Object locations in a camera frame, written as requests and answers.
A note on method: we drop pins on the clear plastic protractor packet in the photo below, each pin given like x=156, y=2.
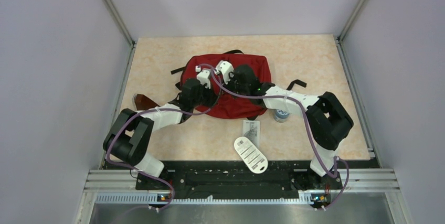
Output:
x=251, y=130

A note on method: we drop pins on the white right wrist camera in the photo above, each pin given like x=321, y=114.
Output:
x=224, y=69

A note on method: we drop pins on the brown leather case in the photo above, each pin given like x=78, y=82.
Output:
x=142, y=102

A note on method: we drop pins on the red student backpack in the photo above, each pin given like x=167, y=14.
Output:
x=228, y=106

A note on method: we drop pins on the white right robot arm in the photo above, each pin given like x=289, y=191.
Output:
x=326, y=121

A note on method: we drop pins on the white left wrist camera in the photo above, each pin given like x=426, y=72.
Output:
x=203, y=76

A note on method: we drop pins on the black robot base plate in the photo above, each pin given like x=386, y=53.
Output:
x=230, y=180

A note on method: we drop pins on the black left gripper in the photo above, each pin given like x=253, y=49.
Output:
x=212, y=95

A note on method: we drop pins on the aluminium frame rail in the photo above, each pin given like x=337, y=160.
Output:
x=117, y=186

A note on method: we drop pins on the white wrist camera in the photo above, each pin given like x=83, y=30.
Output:
x=203, y=76
x=224, y=69

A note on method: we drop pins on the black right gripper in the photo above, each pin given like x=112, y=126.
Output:
x=232, y=78

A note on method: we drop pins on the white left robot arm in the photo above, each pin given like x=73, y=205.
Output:
x=130, y=134

